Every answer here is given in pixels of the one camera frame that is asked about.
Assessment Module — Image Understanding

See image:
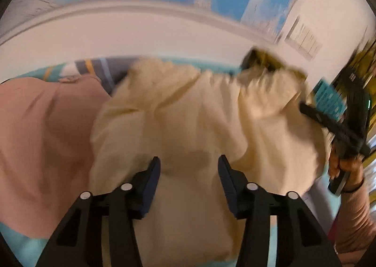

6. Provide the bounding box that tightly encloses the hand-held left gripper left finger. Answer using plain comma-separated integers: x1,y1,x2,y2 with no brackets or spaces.
35,156,161,267

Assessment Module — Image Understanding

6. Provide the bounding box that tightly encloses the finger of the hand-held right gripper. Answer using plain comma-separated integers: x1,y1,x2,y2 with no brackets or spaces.
299,102,371,158

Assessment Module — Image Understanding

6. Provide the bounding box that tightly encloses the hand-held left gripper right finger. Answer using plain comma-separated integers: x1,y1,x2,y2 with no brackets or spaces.
218,155,343,267

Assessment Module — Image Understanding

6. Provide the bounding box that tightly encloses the cream jacket with olive lining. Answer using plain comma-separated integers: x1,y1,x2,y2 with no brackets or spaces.
88,46,331,267

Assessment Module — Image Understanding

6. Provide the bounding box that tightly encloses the person's right forearm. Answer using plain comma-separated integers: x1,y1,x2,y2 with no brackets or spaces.
330,177,376,257

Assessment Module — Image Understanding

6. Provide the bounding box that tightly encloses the person's right hand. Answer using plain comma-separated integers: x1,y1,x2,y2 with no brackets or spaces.
327,140,365,195

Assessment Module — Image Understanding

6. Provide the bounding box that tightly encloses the blue plastic basket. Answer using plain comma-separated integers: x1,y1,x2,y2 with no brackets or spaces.
312,78,348,122

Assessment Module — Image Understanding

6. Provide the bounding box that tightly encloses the pink garment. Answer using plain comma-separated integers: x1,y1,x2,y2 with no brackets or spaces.
0,74,114,239

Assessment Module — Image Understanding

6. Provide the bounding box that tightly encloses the light blue patterned bedsheet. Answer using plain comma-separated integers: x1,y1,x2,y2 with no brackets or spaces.
0,57,347,267

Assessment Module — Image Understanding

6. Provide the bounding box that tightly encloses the white wall notice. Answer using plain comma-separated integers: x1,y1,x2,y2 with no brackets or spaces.
286,16,323,61

